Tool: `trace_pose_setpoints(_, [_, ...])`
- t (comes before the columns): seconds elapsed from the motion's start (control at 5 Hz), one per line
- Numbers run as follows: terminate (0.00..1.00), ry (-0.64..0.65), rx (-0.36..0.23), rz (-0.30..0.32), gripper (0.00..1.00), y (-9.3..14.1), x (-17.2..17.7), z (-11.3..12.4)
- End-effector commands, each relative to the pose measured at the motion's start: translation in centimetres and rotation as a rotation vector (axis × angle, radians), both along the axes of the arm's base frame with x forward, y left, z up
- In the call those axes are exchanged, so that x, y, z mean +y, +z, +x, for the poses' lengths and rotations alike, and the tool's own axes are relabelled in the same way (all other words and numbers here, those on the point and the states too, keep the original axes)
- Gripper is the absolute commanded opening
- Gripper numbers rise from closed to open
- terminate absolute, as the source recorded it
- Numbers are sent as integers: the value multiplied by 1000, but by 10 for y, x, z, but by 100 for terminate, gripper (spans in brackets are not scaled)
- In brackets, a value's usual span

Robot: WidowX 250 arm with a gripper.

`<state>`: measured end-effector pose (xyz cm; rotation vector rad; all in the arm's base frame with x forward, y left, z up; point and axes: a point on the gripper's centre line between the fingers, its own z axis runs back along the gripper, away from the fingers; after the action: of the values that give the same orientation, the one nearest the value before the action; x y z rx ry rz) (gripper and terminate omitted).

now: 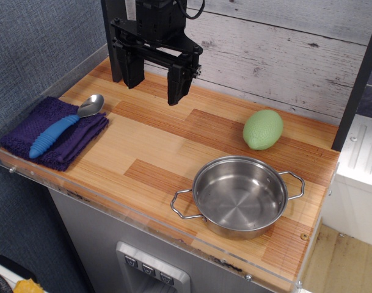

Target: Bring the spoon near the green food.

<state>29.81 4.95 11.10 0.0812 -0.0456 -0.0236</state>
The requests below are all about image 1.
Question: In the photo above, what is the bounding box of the yellow object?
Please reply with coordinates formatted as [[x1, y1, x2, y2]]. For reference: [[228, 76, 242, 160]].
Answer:
[[13, 279, 45, 293]]

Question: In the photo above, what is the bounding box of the black vertical post left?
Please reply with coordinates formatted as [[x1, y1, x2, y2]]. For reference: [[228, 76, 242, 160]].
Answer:
[[100, 0, 134, 83]]

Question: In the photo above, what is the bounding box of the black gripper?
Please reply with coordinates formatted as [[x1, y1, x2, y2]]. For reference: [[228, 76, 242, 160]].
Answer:
[[111, 1, 203, 106]]

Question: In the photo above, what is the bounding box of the grey metal cabinet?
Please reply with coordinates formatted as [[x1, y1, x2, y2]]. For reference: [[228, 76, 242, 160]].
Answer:
[[50, 189, 268, 292]]

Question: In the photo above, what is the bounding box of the purple folded towel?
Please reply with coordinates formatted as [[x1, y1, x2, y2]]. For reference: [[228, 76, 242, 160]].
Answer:
[[1, 96, 109, 171]]

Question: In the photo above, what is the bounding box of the stainless steel pot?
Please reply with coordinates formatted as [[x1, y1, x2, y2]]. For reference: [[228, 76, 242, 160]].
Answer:
[[189, 156, 305, 240]]

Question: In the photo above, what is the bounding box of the silver dispenser button panel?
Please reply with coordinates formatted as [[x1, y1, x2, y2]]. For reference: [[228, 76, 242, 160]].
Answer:
[[116, 241, 191, 292]]

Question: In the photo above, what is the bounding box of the green toy fruit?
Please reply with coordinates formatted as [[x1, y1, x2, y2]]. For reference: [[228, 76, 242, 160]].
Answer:
[[243, 109, 283, 150]]

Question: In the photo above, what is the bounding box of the black vertical post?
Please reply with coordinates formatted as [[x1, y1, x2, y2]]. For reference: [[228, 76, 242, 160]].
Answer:
[[100, 0, 134, 83], [332, 34, 372, 151]]

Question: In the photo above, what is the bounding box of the clear acrylic guard rail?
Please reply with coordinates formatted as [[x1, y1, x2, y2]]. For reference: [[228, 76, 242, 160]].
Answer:
[[0, 42, 344, 292]]

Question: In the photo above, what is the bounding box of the white ribbed appliance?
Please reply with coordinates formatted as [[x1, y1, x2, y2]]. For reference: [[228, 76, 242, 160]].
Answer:
[[321, 115, 372, 245]]

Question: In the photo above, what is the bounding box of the blue handled metal spoon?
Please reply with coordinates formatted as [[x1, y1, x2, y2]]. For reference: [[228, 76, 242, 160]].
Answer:
[[29, 94, 104, 159]]

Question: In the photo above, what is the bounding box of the black vertical post right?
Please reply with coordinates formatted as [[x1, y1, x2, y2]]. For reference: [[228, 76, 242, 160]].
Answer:
[[332, 34, 372, 151]]

